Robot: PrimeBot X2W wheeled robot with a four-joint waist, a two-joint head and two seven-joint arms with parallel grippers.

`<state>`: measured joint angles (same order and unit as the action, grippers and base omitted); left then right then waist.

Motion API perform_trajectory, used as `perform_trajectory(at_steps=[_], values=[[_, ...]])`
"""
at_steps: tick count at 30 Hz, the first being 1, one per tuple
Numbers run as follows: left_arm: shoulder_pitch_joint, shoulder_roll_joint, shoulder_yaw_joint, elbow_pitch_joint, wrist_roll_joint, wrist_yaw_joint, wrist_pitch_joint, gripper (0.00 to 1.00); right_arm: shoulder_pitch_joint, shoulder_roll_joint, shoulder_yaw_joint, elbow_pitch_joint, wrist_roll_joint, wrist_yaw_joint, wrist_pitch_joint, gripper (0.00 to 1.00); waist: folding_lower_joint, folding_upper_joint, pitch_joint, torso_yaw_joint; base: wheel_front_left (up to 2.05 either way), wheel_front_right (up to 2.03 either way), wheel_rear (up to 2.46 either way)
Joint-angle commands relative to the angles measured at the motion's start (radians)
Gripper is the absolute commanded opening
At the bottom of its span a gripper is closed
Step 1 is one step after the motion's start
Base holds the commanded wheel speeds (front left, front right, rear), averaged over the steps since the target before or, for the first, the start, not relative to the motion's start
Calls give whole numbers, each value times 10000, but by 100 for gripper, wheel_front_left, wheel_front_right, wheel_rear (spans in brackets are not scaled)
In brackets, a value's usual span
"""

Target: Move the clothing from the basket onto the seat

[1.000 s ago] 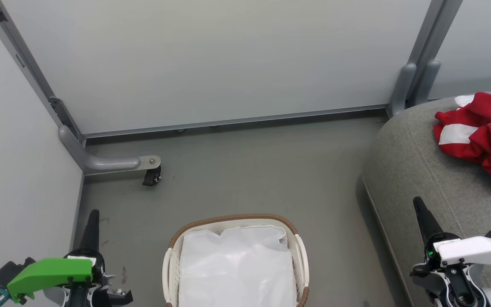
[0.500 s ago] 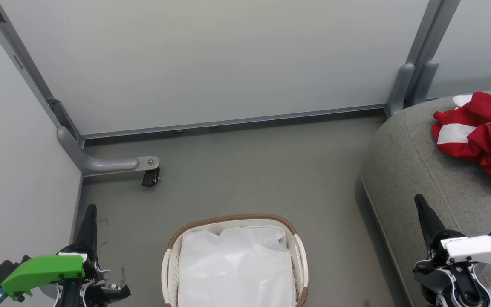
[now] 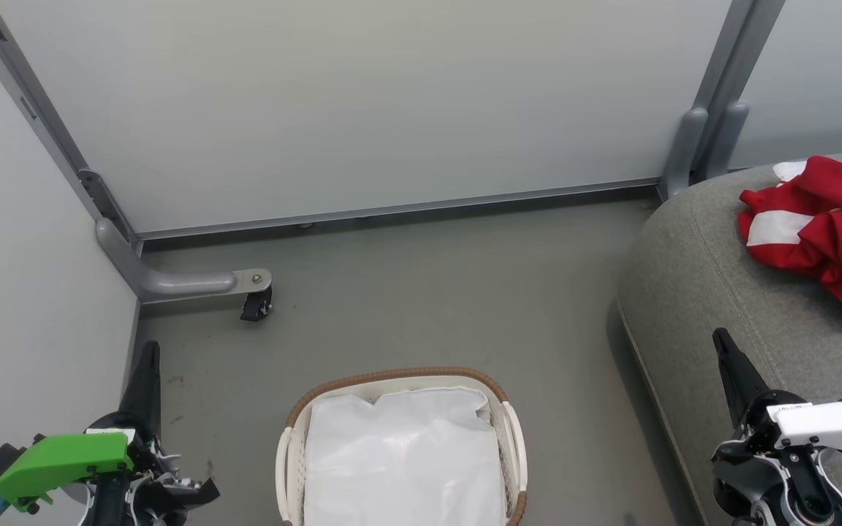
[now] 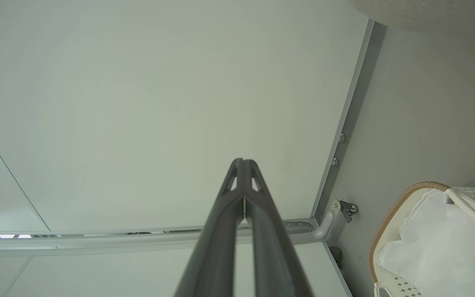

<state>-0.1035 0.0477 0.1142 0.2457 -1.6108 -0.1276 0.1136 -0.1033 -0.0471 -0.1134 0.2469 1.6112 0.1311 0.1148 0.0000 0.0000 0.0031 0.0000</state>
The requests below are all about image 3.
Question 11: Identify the grey partition post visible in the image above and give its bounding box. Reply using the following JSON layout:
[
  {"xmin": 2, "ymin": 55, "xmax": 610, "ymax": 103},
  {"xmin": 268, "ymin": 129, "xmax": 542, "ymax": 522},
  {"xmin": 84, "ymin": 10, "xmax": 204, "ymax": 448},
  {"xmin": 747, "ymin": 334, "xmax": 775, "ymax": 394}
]
[
  {"xmin": 0, "ymin": 0, "xmax": 140, "ymax": 256},
  {"xmin": 691, "ymin": 0, "xmax": 787, "ymax": 180}
]

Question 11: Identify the grey curved partition foot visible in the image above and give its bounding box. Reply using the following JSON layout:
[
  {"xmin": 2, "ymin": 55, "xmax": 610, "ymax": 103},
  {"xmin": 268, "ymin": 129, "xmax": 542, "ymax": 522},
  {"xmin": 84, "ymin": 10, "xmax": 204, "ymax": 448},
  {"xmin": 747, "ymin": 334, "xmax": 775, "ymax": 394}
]
[
  {"xmin": 659, "ymin": 107, "xmax": 709, "ymax": 202},
  {"xmin": 705, "ymin": 101, "xmax": 751, "ymax": 180},
  {"xmin": 96, "ymin": 218, "xmax": 273, "ymax": 304}
]

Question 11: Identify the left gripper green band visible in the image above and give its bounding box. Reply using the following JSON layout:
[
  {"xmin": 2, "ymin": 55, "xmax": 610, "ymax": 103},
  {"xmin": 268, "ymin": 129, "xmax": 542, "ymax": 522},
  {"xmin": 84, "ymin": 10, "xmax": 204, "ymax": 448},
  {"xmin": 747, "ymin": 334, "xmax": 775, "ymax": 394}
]
[{"xmin": 0, "ymin": 340, "xmax": 221, "ymax": 526}]

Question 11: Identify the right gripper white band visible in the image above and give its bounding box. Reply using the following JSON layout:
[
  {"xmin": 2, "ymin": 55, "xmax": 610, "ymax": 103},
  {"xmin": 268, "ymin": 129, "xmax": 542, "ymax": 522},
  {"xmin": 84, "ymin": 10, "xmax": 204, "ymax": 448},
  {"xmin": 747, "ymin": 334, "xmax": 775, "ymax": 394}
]
[{"xmin": 710, "ymin": 327, "xmax": 842, "ymax": 526}]

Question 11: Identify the grey partition base rail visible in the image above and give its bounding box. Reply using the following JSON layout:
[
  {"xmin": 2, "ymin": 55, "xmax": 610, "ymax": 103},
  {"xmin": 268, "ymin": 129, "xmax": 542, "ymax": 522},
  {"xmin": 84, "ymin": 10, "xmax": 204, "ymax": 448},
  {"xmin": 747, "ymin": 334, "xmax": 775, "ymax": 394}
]
[{"xmin": 132, "ymin": 178, "xmax": 661, "ymax": 253}]

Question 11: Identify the red garment with white stripes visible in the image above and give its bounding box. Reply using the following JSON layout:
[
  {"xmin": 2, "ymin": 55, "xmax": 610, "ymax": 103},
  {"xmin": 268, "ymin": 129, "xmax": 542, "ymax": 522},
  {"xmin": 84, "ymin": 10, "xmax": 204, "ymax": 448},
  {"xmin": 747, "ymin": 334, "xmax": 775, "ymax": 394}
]
[{"xmin": 737, "ymin": 188, "xmax": 842, "ymax": 327}]

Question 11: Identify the white basket liner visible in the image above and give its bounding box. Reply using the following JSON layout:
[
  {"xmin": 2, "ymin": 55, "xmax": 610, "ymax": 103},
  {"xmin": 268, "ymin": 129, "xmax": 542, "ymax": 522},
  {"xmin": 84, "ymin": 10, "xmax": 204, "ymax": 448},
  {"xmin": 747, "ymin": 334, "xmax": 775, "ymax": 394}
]
[{"xmin": 303, "ymin": 386, "xmax": 507, "ymax": 526}]

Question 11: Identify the black caster wheel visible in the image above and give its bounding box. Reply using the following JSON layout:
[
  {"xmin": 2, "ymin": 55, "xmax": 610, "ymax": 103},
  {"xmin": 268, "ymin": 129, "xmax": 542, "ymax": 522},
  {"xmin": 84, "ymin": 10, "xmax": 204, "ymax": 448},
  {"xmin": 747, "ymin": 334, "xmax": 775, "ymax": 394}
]
[{"xmin": 240, "ymin": 289, "xmax": 274, "ymax": 322}]

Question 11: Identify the grey fabric sofa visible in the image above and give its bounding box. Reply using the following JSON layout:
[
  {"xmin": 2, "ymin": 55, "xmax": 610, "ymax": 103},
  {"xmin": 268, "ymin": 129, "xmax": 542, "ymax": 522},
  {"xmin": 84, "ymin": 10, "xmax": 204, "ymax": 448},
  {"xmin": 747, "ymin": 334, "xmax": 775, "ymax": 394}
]
[{"xmin": 616, "ymin": 150, "xmax": 842, "ymax": 526}]

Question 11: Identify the white basket with brown rim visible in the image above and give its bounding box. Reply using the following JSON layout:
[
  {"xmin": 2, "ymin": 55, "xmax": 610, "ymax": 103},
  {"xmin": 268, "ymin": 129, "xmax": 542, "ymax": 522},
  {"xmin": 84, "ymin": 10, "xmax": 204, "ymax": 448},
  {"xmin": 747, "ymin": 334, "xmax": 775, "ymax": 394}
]
[{"xmin": 275, "ymin": 367, "xmax": 529, "ymax": 526}]

